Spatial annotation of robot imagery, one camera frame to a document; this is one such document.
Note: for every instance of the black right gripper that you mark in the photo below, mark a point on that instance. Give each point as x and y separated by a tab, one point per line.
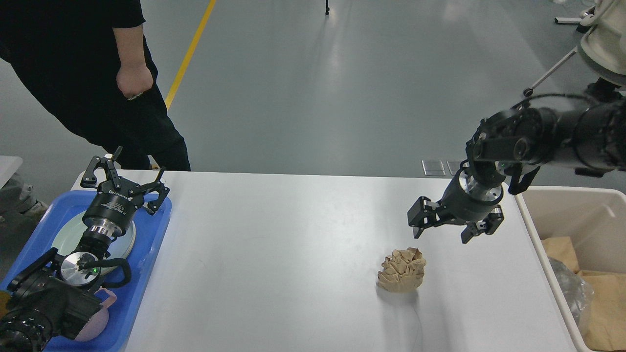
464	200

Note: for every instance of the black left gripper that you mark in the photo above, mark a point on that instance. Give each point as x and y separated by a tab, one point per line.
109	207

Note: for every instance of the brown paper ball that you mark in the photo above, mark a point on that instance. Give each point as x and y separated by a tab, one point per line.
402	271

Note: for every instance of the green plate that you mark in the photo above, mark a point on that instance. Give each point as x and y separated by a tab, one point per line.
69	236

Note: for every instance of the clear plastic bag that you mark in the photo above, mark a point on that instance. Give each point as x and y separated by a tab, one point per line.
577	291

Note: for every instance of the pink mug dark inside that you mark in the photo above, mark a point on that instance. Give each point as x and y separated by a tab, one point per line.
98	322

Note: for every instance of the large brown paper bag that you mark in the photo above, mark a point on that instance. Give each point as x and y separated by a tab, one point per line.
607	331

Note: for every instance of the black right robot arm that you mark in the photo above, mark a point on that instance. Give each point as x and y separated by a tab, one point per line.
506	152

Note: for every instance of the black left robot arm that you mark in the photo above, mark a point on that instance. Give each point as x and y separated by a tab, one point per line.
56	294

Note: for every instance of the silver floor socket plates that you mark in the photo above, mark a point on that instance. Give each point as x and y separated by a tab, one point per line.
437	167

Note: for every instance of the person in white clothes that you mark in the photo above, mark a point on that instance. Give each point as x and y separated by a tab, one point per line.
18	198

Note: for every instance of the white side table corner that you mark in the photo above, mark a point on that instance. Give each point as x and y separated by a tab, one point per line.
8	166

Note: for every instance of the person in black clothes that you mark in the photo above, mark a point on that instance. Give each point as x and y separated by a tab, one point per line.
88	64

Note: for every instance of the beige plastic bin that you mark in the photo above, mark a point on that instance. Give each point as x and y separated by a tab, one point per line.
594	220

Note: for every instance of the white office chair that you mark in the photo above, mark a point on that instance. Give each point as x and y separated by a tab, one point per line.
602	48

